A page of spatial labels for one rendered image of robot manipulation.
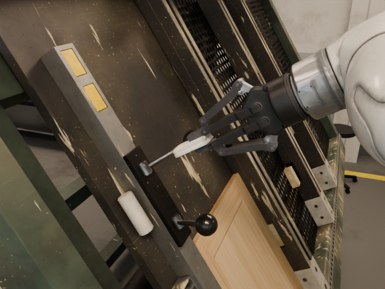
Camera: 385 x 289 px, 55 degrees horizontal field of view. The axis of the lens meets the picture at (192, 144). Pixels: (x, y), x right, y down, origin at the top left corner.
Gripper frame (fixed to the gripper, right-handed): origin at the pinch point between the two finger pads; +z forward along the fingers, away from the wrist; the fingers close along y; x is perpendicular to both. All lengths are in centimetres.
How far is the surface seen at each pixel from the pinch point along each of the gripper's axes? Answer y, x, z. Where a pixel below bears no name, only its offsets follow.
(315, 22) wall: 7, 373, 12
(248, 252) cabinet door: 35.6, 21.1, 13.8
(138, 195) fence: 3.7, -4.2, 12.8
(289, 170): 39, 76, 13
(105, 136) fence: -8.7, -4.2, 12.1
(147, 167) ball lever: -0.1, -2.0, 9.4
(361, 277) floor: 161, 165, 34
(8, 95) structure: -22.4, -11.2, 18.9
